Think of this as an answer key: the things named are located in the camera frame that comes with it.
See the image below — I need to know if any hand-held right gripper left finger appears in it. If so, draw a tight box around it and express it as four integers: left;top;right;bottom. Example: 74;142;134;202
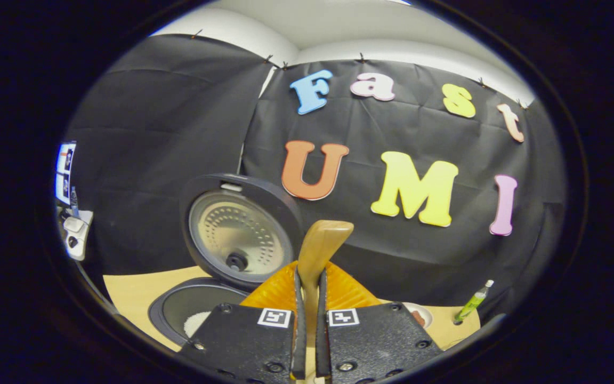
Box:
179;261;308;384

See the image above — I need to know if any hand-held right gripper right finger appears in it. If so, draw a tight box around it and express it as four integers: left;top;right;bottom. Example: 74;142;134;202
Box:
315;261;443;384

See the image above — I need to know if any wooden spoon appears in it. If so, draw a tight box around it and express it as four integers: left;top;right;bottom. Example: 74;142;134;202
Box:
297;220;354;382

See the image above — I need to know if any white rice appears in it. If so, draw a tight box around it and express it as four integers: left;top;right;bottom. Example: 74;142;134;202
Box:
183;311;212;339

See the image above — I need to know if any dark grey rice cooker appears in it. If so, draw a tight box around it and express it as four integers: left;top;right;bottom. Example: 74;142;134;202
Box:
148;173;304;347

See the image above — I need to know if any white plate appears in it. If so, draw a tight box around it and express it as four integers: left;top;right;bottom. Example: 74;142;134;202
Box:
403;302;434;329

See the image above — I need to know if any green label tea bottle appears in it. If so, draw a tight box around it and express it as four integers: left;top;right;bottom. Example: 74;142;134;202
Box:
454;279;495;325

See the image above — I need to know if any white device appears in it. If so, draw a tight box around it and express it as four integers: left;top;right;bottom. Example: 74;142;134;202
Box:
62;210;94;262

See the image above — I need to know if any black backdrop cloth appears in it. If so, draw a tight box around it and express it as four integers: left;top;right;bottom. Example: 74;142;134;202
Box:
64;33;569;321

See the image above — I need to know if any lit screen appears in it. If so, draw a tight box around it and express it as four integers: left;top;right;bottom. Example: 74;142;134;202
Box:
55;141;77;206

